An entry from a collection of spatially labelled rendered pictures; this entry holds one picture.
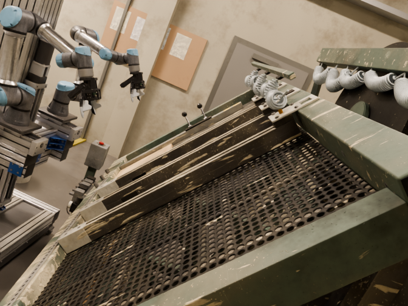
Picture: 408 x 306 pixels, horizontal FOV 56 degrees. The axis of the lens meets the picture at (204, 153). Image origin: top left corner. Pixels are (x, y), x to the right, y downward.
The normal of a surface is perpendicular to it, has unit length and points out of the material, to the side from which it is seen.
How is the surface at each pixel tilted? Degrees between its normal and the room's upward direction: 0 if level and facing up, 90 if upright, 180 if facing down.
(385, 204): 51
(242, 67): 90
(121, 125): 90
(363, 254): 90
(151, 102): 90
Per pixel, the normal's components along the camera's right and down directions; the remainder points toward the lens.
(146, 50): -0.13, 0.21
